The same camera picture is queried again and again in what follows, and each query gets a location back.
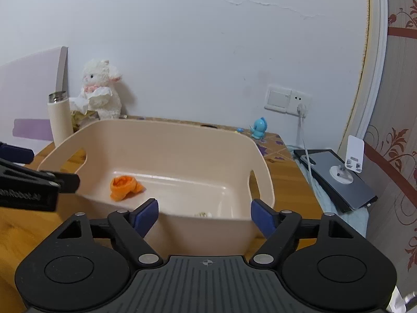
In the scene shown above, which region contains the cream thermos bottle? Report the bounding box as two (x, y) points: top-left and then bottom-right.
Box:
(47, 90), (75, 147)

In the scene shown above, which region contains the dark grey laptop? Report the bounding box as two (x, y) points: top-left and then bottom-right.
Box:
(293, 149), (379, 214)

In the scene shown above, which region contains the orange rolled cloth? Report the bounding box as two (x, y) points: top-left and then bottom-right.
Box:
(110, 175), (146, 202)

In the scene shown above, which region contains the white charging cable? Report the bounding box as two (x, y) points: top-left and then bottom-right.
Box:
(295, 114), (319, 190)

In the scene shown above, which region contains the crumpled white tissue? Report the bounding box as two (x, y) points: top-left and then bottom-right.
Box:
(69, 86), (113, 113)

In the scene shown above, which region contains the purple tape strip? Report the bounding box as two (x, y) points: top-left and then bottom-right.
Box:
(12, 118), (53, 142)

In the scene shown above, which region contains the white plush lamb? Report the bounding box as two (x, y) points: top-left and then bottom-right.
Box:
(78, 59), (123, 120)

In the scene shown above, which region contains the blue bird toy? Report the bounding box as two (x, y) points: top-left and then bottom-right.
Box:
(249, 117), (267, 139)

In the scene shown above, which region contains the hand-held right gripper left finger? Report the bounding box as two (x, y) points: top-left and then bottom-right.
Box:
(55, 198), (164, 268)

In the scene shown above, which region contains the white board panel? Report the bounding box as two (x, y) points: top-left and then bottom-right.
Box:
(0, 46), (69, 170)

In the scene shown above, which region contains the white wall switch socket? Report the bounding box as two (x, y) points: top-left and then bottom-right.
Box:
(264, 84), (312, 116)

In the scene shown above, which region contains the beige plastic basin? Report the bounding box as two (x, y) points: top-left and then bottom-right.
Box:
(37, 119), (276, 256)

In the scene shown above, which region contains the white door frame trim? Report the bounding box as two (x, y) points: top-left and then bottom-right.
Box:
(337, 0), (390, 158)

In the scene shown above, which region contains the white phone stand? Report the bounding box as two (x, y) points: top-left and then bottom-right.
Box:
(330, 135), (365, 185)

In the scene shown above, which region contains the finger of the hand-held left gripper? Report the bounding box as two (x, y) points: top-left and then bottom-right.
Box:
(0, 158), (81, 194)
(0, 142), (35, 164)

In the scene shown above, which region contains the yellowish crumpled packet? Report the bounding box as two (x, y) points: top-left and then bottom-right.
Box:
(70, 109), (100, 133)

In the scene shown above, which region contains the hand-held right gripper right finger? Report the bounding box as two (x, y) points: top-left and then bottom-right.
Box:
(249, 199), (359, 268)

